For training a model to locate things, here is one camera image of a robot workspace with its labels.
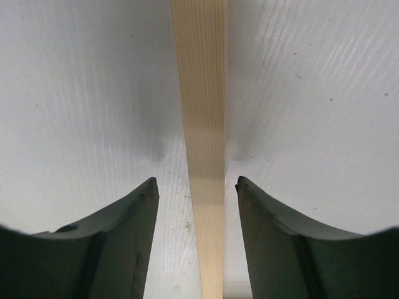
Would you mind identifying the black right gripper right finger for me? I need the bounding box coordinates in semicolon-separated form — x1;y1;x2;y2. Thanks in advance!
236;176;398;298

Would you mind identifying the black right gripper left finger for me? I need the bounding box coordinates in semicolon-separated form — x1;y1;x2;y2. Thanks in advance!
1;178;159;298

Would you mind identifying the light wooden picture frame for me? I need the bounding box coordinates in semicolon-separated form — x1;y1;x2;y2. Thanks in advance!
170;1;227;298

